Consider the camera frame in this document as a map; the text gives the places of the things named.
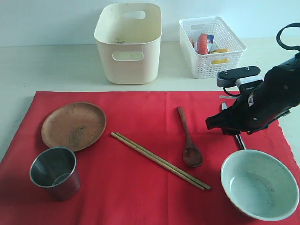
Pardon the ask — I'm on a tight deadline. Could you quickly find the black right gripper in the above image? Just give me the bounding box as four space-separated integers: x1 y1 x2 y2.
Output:
205 77 300 135

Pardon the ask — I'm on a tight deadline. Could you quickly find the yellow lemon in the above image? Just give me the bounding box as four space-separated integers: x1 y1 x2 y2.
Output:
211 58 230 65

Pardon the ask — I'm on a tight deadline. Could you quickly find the orange cheese wedge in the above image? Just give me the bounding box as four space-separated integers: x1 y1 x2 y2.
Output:
209 48 228 54

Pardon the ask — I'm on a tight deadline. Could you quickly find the red sausage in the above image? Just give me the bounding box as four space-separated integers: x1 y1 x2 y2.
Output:
196 33 209 55

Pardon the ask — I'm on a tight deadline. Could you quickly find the blue white milk carton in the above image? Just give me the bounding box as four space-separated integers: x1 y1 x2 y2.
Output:
207 34 214 54

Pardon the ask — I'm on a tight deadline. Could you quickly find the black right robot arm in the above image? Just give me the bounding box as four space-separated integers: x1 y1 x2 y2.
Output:
205 54 300 134

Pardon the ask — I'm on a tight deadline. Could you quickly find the silver table knife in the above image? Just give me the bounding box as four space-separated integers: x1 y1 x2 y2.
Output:
221 102 247 150

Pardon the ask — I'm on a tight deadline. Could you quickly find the brown wooden spoon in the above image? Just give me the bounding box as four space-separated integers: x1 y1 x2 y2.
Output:
177 106 203 167

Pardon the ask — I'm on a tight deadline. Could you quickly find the upper wooden chopstick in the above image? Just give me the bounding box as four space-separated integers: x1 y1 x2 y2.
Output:
111 132 211 190

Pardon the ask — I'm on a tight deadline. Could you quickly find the wooden chopstick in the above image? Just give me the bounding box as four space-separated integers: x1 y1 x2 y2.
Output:
111 132 211 190
111 132 210 190

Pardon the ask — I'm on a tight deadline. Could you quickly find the pale green bowl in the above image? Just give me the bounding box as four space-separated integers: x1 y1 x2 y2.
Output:
220 150 300 222

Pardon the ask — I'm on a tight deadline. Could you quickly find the white woven plastic basket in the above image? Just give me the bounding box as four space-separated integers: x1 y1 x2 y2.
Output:
179 16 247 79

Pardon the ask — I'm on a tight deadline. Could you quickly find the lower wooden chopstick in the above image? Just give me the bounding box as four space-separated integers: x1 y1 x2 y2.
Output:
111 132 210 190

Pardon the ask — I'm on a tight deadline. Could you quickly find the cream plastic bin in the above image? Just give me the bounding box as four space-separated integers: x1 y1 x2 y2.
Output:
94 3 162 84

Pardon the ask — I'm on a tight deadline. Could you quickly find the brown wooden plate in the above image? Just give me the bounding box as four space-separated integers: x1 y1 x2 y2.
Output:
41 102 107 152

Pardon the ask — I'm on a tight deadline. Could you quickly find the red table cloth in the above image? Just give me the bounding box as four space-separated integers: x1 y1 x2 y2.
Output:
0 90 300 225

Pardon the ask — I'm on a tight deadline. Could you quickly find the stainless steel cup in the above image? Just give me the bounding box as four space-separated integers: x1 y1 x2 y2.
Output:
30 147 80 201

